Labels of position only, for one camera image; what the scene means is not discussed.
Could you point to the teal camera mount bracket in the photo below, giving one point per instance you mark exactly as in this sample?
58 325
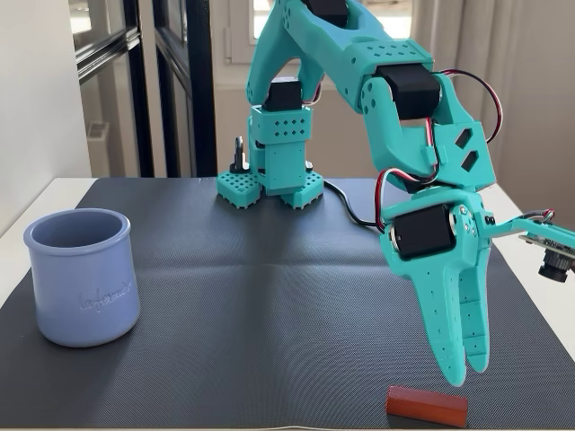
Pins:
521 224

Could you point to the lavender blue ceramic pot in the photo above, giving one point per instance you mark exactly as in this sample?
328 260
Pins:
81 287

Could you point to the red-brown wooden block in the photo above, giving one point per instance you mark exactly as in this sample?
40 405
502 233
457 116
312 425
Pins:
427 404

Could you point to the black textured mat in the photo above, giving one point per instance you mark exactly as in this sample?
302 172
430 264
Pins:
269 314

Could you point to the beige curtain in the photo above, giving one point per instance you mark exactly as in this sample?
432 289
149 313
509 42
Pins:
539 67

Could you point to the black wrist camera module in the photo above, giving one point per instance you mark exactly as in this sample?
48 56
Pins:
554 265

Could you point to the teal gripper black motor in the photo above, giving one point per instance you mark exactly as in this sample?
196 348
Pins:
424 237

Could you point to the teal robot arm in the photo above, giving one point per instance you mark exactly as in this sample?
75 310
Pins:
314 40

